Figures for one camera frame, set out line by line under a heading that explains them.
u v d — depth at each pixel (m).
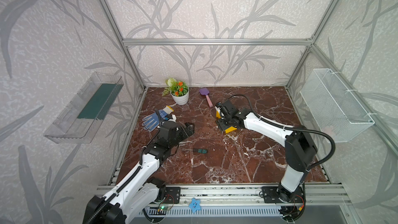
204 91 1.16
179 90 1.01
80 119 0.65
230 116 0.67
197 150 0.87
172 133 0.63
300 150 0.46
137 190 0.47
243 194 0.75
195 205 0.71
